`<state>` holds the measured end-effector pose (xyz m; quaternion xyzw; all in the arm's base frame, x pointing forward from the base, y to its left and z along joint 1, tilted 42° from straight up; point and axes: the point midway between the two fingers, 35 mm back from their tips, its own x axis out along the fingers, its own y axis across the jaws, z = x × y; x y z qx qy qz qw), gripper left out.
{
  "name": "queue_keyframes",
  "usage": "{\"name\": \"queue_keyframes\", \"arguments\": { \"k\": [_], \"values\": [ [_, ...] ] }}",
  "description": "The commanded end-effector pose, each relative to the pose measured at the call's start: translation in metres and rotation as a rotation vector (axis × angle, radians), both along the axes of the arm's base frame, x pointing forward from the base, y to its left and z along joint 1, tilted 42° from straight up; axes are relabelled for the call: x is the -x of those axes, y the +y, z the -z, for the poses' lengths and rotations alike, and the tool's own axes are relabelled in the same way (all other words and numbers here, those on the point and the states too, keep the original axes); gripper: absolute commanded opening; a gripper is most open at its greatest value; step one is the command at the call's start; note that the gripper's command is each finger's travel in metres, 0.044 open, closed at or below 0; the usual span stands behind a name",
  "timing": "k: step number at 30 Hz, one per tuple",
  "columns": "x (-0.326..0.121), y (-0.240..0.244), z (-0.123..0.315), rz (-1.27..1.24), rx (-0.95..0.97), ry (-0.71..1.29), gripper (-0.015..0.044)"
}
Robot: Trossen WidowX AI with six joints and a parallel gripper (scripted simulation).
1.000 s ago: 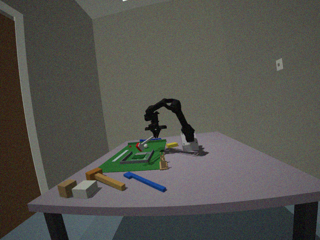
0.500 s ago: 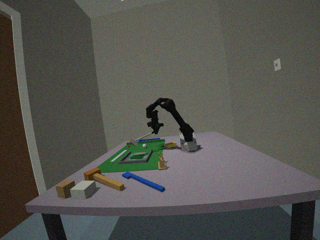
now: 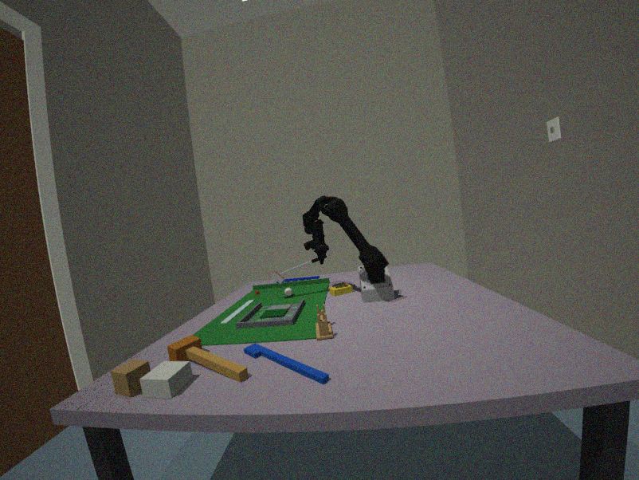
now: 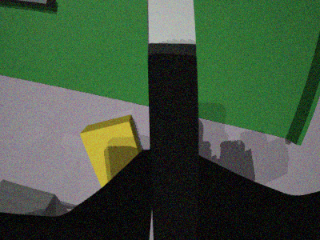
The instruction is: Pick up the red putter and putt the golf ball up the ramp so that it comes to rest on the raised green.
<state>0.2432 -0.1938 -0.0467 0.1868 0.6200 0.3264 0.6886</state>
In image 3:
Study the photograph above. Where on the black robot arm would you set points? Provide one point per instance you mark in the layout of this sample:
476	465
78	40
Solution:
371	257

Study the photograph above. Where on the light grey flat bar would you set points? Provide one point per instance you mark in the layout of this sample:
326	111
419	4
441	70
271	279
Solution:
231	316

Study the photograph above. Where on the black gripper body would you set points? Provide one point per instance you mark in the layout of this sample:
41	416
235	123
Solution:
320	242

